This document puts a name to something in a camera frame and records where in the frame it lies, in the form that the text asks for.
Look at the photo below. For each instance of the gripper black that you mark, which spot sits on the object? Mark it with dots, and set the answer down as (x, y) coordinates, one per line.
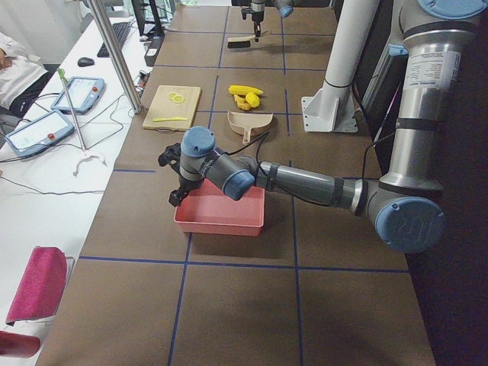
(185, 186)
(258, 17)

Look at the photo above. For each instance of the beige hand brush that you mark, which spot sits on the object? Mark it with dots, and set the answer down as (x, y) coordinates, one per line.
(245, 41)

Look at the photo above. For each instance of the pink plastic bin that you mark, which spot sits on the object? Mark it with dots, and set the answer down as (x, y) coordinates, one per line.
(209, 210)

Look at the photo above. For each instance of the yellow corn cob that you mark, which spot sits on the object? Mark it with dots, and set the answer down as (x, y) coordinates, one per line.
(244, 90)

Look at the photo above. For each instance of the yellow potato toy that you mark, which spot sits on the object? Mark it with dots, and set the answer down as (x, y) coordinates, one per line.
(252, 99)

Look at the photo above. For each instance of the tan ginger root toy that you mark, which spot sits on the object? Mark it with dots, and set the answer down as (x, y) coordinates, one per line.
(242, 103)

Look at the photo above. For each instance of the beige plastic dustpan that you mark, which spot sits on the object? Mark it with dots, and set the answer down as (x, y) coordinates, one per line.
(248, 125)

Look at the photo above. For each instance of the yellow plastic knife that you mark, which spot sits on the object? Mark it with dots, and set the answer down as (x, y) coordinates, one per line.
(164, 119)

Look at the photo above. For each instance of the wooden cutting board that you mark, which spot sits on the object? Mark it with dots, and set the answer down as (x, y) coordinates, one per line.
(161, 106)

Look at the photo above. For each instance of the metal rod with hook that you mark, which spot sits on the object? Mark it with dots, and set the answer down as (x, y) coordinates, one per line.
(87, 154)

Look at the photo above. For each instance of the white mounting pillar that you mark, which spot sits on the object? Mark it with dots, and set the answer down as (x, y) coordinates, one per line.
(331, 109)

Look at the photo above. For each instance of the black box with label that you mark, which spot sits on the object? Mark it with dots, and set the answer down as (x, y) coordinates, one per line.
(152, 51)

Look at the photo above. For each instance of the black keyboard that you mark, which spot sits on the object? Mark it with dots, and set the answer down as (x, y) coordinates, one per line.
(121, 31)

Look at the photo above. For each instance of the teach pendant far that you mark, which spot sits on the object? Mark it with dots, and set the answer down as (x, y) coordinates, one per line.
(84, 93)

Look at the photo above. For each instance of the teach pendant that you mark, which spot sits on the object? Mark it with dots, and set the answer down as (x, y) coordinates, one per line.
(38, 135)
(84, 93)

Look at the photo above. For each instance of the teach pendant near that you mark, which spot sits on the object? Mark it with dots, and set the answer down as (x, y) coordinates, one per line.
(38, 135)

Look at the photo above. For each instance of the black computer mouse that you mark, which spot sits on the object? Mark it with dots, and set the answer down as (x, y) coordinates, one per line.
(85, 62)

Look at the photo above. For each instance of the pink cloth on stand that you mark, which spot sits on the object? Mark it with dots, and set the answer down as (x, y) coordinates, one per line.
(41, 287)

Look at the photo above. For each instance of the person in white shirt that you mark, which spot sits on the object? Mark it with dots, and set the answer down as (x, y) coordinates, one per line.
(22, 80)

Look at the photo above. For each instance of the aluminium frame post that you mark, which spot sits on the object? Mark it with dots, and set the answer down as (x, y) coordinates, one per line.
(104, 26)

